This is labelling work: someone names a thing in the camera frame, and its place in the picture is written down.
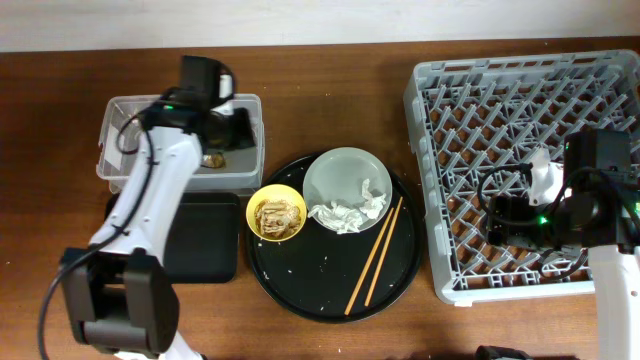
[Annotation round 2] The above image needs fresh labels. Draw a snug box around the grey round plate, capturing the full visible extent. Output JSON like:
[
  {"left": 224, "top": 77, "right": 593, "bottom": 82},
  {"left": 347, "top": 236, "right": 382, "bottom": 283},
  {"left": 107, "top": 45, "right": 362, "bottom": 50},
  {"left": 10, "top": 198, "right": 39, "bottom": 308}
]
[{"left": 303, "top": 147, "right": 393, "bottom": 231}]

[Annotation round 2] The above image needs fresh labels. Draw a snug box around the black rectangular tray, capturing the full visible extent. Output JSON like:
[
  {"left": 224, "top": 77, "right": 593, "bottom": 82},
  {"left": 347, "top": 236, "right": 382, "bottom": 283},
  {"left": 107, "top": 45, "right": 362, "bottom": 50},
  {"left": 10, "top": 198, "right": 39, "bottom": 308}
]
[{"left": 89, "top": 193, "right": 241, "bottom": 289}]

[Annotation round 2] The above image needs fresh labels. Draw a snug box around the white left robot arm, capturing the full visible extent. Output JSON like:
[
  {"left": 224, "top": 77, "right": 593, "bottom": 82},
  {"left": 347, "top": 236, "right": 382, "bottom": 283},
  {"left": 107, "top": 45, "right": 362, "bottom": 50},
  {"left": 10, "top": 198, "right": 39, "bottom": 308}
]
[{"left": 37, "top": 88, "right": 264, "bottom": 359}]

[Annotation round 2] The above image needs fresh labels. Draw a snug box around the yellow bowl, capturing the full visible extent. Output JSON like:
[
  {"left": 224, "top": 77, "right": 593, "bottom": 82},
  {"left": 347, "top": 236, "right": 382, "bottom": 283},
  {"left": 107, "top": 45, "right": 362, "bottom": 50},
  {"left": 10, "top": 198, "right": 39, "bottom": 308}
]
[{"left": 246, "top": 184, "right": 307, "bottom": 242}]

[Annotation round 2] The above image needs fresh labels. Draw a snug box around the gold foil snack wrapper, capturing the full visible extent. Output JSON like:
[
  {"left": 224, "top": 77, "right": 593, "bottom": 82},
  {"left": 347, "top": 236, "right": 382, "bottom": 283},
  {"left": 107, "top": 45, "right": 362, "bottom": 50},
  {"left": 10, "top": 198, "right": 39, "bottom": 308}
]
[{"left": 201, "top": 153, "right": 226, "bottom": 169}]

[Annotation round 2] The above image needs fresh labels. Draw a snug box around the pile of peanut shells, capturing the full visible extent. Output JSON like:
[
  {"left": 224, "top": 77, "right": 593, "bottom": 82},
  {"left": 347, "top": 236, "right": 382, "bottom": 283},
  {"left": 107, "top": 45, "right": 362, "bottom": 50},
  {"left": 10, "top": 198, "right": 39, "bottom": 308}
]
[{"left": 254, "top": 200, "right": 301, "bottom": 240}]

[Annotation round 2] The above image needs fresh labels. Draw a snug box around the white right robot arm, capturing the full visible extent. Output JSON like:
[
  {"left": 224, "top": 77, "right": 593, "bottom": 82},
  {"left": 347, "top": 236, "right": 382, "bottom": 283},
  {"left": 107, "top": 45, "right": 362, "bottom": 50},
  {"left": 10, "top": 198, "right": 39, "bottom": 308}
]
[{"left": 479, "top": 186, "right": 639, "bottom": 359}]

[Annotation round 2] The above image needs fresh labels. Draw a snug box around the clear plastic bin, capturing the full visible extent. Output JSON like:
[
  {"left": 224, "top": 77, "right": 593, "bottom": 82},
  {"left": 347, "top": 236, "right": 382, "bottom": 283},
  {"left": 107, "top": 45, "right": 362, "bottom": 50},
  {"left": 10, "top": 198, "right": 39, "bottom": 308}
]
[{"left": 96, "top": 94, "right": 265, "bottom": 195}]

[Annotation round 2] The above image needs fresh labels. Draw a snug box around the wooden chopstick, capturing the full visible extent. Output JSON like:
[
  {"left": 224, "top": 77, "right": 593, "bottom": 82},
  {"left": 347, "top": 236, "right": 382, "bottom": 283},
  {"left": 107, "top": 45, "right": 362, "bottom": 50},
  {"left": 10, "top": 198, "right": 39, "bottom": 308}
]
[
  {"left": 365, "top": 197, "right": 404, "bottom": 307},
  {"left": 344, "top": 208, "right": 394, "bottom": 316}
]

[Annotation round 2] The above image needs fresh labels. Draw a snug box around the white tissue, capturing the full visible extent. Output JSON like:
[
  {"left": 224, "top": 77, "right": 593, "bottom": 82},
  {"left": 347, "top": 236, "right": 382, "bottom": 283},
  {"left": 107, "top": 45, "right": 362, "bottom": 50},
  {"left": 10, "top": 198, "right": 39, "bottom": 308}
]
[{"left": 307, "top": 179, "right": 388, "bottom": 235}]

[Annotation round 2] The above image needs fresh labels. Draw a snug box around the grey dishwasher rack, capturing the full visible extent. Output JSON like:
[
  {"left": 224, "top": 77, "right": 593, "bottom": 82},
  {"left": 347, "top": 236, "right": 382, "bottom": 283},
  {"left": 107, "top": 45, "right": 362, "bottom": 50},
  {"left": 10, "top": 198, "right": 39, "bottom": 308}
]
[{"left": 404, "top": 50, "right": 639, "bottom": 306}]

